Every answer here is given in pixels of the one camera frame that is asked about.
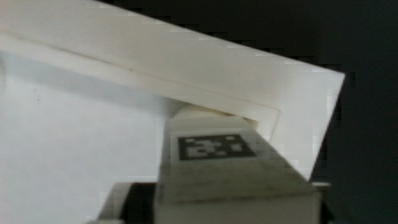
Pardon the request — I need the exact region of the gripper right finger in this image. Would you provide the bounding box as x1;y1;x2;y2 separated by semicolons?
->
313;182;336;224

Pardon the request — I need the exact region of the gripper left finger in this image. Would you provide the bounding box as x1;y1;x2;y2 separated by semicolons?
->
87;182;157;224

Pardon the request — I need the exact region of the white table leg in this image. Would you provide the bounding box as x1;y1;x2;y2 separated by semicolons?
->
155;106;322;224

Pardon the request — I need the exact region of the white square table top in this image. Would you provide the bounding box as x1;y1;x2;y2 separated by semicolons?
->
0;0;345;224

